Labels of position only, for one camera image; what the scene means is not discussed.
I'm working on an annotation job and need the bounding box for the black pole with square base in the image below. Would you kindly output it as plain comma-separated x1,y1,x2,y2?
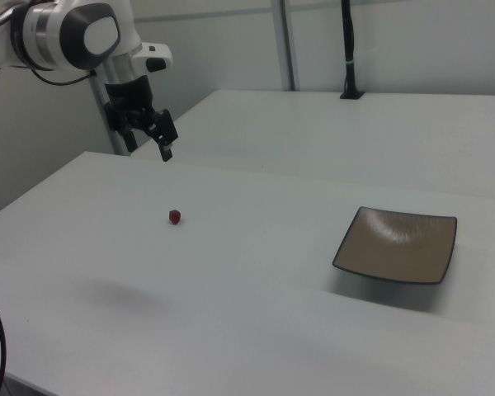
339,0,366,101

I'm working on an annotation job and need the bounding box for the square brown ceramic plate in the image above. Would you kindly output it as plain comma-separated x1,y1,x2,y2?
332,205,458,285

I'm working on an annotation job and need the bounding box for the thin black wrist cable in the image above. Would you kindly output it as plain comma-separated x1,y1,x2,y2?
30,67,98,87

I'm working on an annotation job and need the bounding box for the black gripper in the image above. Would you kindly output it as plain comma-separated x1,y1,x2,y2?
103,75,180,163

